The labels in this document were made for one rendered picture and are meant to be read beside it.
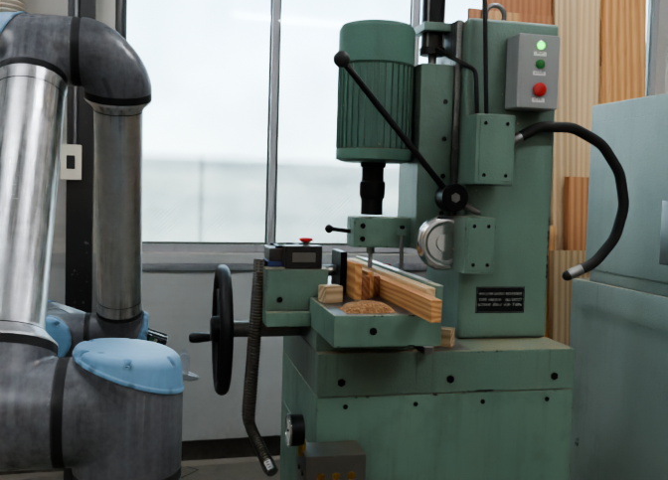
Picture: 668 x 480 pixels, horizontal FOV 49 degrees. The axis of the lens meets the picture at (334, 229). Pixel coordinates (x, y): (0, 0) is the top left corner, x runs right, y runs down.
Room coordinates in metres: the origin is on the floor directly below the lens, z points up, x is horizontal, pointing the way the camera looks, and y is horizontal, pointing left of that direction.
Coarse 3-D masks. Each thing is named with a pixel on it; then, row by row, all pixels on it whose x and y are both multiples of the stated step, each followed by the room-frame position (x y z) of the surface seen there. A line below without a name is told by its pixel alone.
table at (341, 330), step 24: (264, 312) 1.53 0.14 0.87; (288, 312) 1.52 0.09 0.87; (312, 312) 1.52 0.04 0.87; (336, 312) 1.36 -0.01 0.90; (408, 312) 1.38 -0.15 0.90; (336, 336) 1.33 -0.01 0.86; (360, 336) 1.34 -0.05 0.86; (384, 336) 1.35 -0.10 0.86; (408, 336) 1.36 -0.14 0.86; (432, 336) 1.37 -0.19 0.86
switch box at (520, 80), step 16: (512, 48) 1.63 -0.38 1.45; (528, 48) 1.61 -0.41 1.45; (512, 64) 1.63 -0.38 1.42; (528, 64) 1.61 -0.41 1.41; (512, 80) 1.63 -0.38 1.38; (528, 80) 1.61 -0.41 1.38; (544, 80) 1.61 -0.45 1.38; (512, 96) 1.62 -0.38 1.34; (528, 96) 1.61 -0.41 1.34; (544, 96) 1.61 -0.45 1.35
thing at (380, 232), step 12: (348, 216) 1.72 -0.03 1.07; (360, 216) 1.72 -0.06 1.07; (348, 228) 1.71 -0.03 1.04; (360, 228) 1.66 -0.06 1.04; (372, 228) 1.67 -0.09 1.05; (384, 228) 1.68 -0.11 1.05; (396, 228) 1.68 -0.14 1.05; (408, 228) 1.69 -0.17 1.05; (348, 240) 1.71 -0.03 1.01; (360, 240) 1.66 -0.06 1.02; (372, 240) 1.67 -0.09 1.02; (384, 240) 1.68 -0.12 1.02; (396, 240) 1.68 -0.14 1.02; (408, 240) 1.69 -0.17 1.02; (372, 252) 1.70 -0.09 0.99
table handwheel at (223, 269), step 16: (224, 272) 1.58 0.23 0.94; (224, 288) 1.53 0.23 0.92; (224, 304) 1.51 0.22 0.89; (224, 320) 1.50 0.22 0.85; (224, 336) 1.49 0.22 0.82; (240, 336) 1.63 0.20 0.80; (272, 336) 1.65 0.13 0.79; (224, 352) 1.49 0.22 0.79; (224, 368) 1.50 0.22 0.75; (224, 384) 1.52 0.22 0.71
